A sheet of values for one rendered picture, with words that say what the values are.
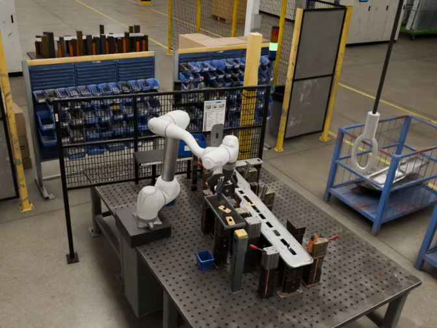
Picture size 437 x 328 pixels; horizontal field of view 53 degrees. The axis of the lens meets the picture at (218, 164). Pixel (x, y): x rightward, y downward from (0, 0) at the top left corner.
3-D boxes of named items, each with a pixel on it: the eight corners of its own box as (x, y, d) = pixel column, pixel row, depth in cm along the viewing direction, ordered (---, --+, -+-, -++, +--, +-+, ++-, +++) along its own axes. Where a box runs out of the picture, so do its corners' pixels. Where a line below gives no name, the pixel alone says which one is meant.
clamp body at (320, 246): (323, 284, 299) (333, 241, 283) (305, 289, 294) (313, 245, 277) (314, 274, 308) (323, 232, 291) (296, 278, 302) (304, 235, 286)
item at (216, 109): (224, 130, 410) (227, 98, 395) (201, 132, 401) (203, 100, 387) (224, 129, 411) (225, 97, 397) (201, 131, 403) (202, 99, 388)
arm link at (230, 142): (226, 153, 278) (214, 161, 269) (228, 131, 271) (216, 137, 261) (240, 159, 273) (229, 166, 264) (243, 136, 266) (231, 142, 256)
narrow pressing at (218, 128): (221, 159, 388) (224, 123, 373) (209, 161, 384) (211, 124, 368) (220, 159, 389) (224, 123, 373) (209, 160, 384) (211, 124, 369)
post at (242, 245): (242, 291, 287) (249, 237, 267) (231, 295, 285) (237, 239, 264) (237, 284, 293) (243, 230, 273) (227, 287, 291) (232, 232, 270)
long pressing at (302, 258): (319, 261, 275) (319, 259, 274) (288, 269, 267) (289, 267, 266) (229, 163, 386) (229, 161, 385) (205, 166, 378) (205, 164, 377)
